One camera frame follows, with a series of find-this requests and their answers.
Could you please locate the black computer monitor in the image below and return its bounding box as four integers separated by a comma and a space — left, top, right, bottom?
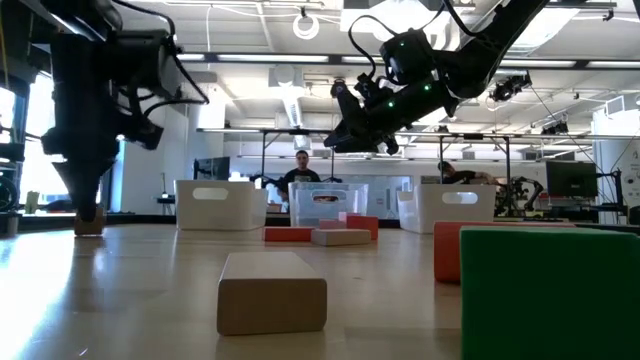
193, 156, 231, 181
545, 159, 599, 199

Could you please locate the black aluminium table frame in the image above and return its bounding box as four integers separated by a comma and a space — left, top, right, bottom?
0, 212, 640, 235

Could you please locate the black gantry frame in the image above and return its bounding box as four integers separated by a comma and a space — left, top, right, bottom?
197, 127, 336, 184
399, 132, 640, 216

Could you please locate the clear plastic bin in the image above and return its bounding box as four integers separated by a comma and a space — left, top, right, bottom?
288, 181, 370, 229

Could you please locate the person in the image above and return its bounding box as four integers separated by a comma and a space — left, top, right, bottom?
437, 160, 494, 186
277, 149, 322, 201

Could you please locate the small red block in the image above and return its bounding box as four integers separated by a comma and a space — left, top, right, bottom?
346, 214, 380, 242

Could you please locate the natural wood rectangular block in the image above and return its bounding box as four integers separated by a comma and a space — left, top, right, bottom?
310, 228, 373, 247

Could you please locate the ceiling light strip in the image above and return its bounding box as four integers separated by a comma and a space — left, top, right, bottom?
587, 60, 640, 70
216, 53, 330, 64
499, 59, 576, 69

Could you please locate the red rectangular block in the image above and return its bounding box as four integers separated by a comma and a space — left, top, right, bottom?
263, 226, 315, 244
433, 221, 576, 285

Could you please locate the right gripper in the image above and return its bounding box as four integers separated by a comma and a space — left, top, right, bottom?
324, 74, 459, 155

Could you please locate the white cable coil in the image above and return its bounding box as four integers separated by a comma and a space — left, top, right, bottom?
292, 12, 321, 41

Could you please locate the white plastic bin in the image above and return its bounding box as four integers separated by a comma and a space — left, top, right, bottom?
174, 179, 269, 232
397, 183, 498, 235

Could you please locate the dark small container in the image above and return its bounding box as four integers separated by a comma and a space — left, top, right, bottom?
0, 209, 22, 239

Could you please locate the black ceiling mounted device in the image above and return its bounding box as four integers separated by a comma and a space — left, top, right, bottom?
488, 69, 534, 104

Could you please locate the small natural wood block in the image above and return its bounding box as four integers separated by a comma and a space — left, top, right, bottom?
73, 207, 107, 237

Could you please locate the long natural wood block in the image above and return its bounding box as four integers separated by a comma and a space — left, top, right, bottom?
216, 251, 329, 337

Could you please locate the small green cube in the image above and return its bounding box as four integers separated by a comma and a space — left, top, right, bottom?
459, 225, 640, 360

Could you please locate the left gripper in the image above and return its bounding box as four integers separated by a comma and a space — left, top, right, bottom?
42, 29, 174, 223

